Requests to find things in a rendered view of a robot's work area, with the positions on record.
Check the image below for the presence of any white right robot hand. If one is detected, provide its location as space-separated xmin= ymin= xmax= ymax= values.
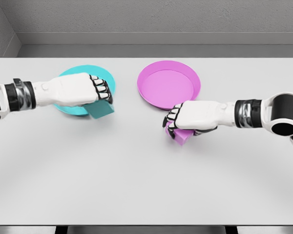
xmin=163 ymin=100 xmax=222 ymax=140

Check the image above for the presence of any teal block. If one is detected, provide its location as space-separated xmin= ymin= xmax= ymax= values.
xmin=84 ymin=100 xmax=115 ymax=120

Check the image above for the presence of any pink plate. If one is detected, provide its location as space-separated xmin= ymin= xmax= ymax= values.
xmin=137 ymin=60 xmax=201 ymax=112

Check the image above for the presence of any teal plate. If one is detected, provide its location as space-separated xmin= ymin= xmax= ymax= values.
xmin=52 ymin=64 xmax=117 ymax=117

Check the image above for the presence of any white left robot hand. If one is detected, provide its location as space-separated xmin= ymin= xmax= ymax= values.
xmin=46 ymin=72 xmax=114 ymax=108

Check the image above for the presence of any pink block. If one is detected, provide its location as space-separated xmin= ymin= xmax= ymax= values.
xmin=165 ymin=120 xmax=194 ymax=147

